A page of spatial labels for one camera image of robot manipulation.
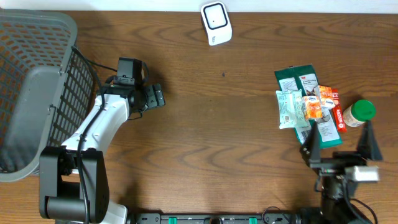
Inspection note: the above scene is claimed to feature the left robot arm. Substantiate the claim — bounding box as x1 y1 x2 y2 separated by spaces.
39 84 165 223

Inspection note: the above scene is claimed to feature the small orange snack box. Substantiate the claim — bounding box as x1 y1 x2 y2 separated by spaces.
318 85 335 110

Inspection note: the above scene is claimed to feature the orange Kleenex tissue pack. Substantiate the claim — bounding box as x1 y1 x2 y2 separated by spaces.
303 96 323 119

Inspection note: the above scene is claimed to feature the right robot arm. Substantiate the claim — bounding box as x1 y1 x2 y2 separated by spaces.
300 121 383 223

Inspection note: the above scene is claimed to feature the red Nescafe coffee sachet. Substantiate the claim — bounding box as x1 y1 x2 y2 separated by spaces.
332 89 347 133

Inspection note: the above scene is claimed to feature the teal wet wipes packet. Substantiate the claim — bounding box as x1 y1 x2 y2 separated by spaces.
275 90 309 129

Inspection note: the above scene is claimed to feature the green lid white jar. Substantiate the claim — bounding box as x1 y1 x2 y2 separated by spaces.
343 100 376 128

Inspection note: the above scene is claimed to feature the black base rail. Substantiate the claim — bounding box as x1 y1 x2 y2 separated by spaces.
126 212 311 224

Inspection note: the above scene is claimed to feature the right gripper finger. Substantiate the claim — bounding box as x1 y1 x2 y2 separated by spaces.
300 122 321 167
357 121 383 161

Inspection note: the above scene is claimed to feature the white barcode scanner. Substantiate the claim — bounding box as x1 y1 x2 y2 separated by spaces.
200 1 233 46

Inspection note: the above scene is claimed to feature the grey plastic shopping basket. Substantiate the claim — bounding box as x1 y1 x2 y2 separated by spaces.
1 9 95 182

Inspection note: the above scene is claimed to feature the green white 3M package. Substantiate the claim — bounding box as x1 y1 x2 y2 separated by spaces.
274 65 343 149

